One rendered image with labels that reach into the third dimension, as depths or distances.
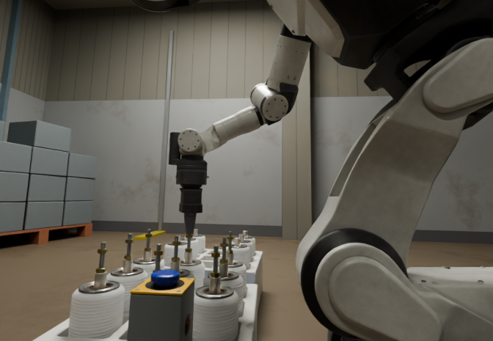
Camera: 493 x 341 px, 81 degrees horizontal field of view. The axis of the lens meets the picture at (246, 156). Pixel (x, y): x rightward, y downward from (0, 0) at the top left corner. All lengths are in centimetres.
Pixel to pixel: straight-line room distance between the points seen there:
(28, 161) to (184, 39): 222
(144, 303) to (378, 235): 33
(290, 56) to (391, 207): 51
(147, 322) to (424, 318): 34
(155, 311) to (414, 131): 42
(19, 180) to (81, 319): 234
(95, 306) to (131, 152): 316
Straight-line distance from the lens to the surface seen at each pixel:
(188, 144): 81
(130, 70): 408
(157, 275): 45
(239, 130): 84
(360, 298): 42
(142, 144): 370
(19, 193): 295
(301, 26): 63
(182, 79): 377
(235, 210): 332
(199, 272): 85
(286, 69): 83
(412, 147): 47
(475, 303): 53
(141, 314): 44
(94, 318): 68
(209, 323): 60
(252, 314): 73
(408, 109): 46
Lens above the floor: 44
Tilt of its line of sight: 8 degrees up
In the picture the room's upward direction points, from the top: 1 degrees clockwise
